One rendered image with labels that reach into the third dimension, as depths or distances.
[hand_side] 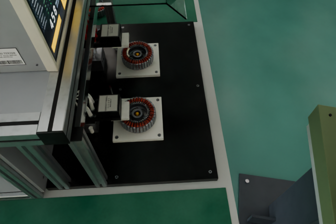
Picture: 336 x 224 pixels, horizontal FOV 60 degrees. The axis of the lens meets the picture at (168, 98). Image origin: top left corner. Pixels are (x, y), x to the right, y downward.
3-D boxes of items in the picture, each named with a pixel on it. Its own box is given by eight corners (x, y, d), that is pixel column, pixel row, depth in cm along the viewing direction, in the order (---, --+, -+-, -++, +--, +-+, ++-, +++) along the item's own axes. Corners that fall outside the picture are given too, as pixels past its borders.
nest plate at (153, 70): (158, 45, 109) (158, 42, 108) (160, 76, 100) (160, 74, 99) (118, 46, 108) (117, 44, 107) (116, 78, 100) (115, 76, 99)
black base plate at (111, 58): (193, 25, 118) (193, 21, 116) (217, 180, 82) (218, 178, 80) (76, 30, 116) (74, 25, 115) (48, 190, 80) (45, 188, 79)
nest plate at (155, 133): (161, 98, 95) (161, 96, 94) (163, 140, 87) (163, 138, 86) (115, 100, 95) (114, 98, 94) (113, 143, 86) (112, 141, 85)
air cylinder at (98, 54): (105, 54, 106) (102, 44, 101) (104, 70, 102) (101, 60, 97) (91, 55, 106) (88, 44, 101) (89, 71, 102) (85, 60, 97)
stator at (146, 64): (153, 46, 107) (152, 39, 103) (154, 70, 100) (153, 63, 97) (122, 48, 106) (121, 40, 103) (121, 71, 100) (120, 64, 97)
